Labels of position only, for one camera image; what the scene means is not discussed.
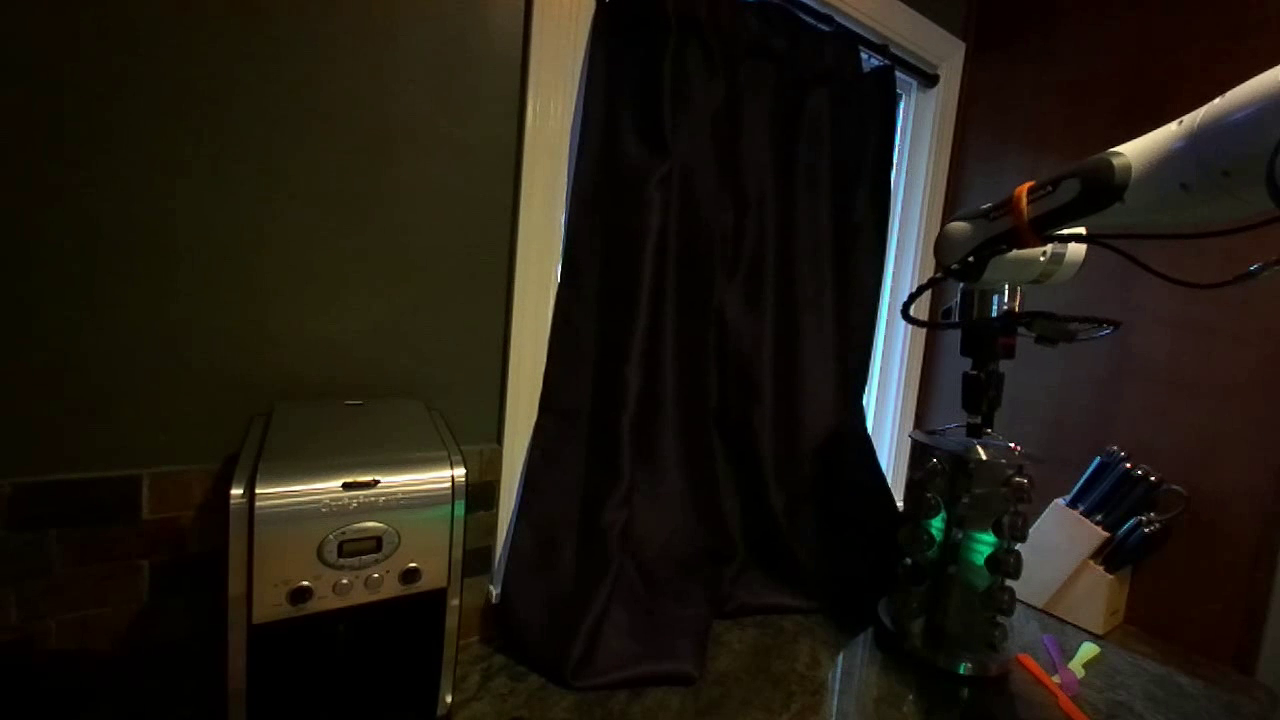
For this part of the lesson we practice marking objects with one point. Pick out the yellow plastic knife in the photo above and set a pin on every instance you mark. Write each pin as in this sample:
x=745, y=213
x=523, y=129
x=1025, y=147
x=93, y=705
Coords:
x=1081, y=663

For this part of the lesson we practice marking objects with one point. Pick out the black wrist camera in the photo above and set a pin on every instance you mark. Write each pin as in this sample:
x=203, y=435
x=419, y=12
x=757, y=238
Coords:
x=1065, y=326

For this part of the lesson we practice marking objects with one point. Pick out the purple plastic knife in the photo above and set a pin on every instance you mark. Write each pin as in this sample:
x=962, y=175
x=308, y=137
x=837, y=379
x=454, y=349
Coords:
x=1055, y=654

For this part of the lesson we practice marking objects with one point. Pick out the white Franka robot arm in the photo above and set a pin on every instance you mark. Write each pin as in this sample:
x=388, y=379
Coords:
x=1184, y=166

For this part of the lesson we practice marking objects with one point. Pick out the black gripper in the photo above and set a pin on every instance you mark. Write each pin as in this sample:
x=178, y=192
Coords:
x=985, y=326

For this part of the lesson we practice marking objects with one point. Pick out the wooden knife block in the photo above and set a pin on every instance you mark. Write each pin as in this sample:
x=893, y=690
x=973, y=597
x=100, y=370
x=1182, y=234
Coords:
x=1084, y=582

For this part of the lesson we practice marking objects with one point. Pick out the dark window curtain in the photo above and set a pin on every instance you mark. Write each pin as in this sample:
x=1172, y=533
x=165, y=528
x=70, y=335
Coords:
x=705, y=347

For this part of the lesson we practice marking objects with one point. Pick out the stainless steel coffee maker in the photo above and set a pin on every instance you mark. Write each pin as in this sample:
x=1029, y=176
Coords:
x=351, y=533

